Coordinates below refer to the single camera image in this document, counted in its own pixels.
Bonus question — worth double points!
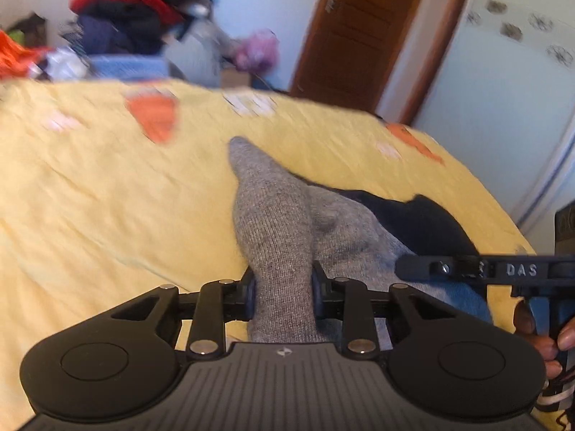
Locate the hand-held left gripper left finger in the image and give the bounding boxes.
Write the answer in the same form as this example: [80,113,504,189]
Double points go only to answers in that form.
[108,268,258,360]

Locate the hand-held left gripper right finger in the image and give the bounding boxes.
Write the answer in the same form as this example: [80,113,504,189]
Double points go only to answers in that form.
[311,260,464,360]

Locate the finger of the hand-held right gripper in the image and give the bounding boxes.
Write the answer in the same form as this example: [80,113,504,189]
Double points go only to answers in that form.
[394,254,487,285]

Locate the navy and grey knit sweater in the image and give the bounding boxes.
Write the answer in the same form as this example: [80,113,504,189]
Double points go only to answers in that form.
[229,137,492,351]

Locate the pile of clothes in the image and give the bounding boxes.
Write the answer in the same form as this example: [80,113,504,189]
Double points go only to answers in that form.
[60,0,225,55]

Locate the person's right hand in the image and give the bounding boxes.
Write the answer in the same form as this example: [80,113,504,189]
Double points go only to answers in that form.
[513,301,575,381]

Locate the yellow carrot print blanket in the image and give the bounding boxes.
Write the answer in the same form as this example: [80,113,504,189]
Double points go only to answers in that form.
[0,78,537,431]

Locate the white flower print wardrobe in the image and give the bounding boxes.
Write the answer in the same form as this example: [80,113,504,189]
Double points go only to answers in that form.
[411,0,575,238]

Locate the cardboard box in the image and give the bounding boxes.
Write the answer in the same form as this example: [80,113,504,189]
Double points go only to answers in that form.
[220,67,252,91]

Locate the brown wooden door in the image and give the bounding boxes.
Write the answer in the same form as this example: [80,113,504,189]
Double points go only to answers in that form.
[290,0,477,124]

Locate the pale blue bundle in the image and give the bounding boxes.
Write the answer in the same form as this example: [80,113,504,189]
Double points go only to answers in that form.
[164,22,234,88]

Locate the purple plastic bag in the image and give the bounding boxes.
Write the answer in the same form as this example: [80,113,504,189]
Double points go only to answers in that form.
[234,29,279,73]

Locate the light blue folded blanket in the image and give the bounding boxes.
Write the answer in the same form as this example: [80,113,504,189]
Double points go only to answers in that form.
[87,54,169,79]

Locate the white crumpled plastic bag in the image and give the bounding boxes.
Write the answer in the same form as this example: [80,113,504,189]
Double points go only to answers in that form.
[29,47,88,82]

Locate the orange plastic bag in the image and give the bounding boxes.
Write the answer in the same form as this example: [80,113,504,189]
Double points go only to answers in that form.
[0,29,52,79]

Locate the dark bag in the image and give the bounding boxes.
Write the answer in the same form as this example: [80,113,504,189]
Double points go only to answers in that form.
[9,13,48,48]

